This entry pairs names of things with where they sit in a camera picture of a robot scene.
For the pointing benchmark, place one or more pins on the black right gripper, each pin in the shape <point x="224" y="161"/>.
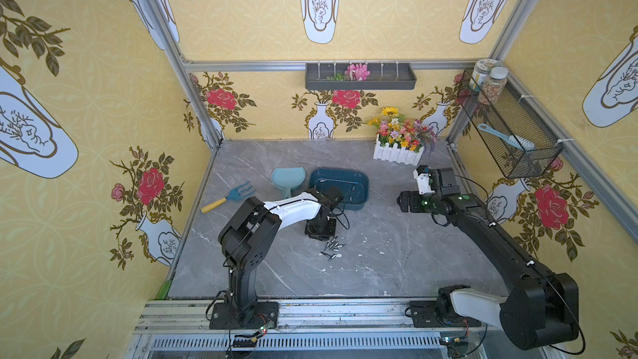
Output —
<point x="406" y="201"/>

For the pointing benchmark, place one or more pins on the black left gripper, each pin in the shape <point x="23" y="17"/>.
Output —
<point x="320" y="228"/>

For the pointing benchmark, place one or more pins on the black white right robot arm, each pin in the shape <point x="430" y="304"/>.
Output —
<point x="541" y="308"/>

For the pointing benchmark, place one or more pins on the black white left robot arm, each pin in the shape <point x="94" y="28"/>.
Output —
<point x="245" y="242"/>

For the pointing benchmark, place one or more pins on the chrome socket adapter bit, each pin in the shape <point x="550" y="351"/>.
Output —
<point x="330" y="256"/>

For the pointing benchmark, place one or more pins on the teal plastic storage box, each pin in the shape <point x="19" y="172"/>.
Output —
<point x="353" y="185"/>

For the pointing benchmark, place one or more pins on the white fence flower box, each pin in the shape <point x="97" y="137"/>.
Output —
<point x="400" y="139"/>

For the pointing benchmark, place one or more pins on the light blue dustpan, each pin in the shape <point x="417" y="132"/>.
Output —
<point x="288" y="179"/>

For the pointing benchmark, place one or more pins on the light blue brush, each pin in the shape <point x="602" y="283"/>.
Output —
<point x="517" y="142"/>

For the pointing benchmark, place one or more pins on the pink flower on shelf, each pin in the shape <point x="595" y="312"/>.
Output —
<point x="357" y="72"/>

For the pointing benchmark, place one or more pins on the spice jar white lid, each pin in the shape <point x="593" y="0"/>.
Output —
<point x="493" y="85"/>

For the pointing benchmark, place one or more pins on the glass jar white lid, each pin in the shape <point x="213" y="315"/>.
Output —
<point x="481" y="70"/>

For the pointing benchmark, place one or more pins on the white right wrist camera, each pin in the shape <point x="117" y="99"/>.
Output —
<point x="422" y="177"/>

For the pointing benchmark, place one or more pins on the blue rake yellow handle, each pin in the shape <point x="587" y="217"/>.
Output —
<point x="236" y="194"/>

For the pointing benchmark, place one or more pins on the dark wall shelf tray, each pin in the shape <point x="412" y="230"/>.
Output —
<point x="387" y="75"/>

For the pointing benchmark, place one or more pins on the black wire mesh basket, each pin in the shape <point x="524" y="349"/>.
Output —
<point x="511" y="115"/>

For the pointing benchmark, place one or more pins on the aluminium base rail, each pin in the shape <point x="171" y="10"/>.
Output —
<point x="192" y="328"/>

